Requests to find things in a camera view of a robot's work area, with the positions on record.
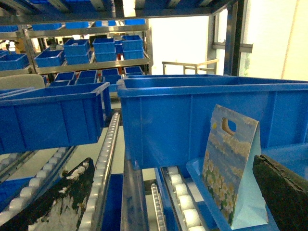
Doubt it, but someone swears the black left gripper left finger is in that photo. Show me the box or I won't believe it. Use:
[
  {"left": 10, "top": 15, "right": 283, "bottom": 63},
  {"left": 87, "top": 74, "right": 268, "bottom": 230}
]
[{"left": 0, "top": 157, "right": 95, "bottom": 231}]

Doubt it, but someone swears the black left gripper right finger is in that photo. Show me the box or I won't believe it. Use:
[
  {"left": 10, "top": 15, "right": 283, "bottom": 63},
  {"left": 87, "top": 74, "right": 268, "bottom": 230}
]
[{"left": 253, "top": 154, "right": 308, "bottom": 231}]

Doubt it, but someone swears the flower gift bag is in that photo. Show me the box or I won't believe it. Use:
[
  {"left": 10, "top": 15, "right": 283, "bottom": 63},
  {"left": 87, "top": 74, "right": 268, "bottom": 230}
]
[{"left": 202, "top": 104, "right": 268, "bottom": 230}]

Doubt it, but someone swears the white roller conveyor track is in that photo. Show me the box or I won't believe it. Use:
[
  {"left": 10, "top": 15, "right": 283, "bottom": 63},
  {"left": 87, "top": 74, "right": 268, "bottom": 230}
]
[{"left": 79, "top": 113, "right": 120, "bottom": 231}]

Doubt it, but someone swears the blue crate on left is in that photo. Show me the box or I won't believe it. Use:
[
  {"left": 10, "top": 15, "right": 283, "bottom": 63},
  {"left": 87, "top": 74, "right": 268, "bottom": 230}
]
[{"left": 0, "top": 83, "right": 111, "bottom": 154}]

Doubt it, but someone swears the large blue plastic crate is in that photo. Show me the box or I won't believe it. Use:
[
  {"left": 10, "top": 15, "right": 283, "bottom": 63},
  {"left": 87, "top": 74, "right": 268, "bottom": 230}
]
[{"left": 117, "top": 76, "right": 308, "bottom": 169}]

